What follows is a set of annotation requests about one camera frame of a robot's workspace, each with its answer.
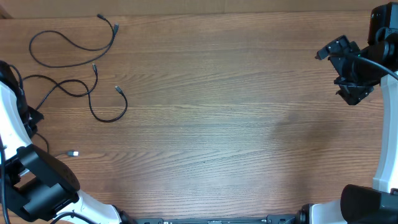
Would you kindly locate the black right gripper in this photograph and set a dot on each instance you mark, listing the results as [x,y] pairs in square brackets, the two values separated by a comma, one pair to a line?
[354,93]

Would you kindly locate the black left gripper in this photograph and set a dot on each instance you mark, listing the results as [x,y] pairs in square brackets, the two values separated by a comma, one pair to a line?
[36,116]

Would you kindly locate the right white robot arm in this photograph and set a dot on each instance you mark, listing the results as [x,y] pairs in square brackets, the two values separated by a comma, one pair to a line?
[378,202]

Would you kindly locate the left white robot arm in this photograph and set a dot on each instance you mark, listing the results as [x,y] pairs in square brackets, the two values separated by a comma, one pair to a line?
[34,184]

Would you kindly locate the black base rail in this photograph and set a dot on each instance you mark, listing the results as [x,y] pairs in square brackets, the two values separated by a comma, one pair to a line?
[270,219]

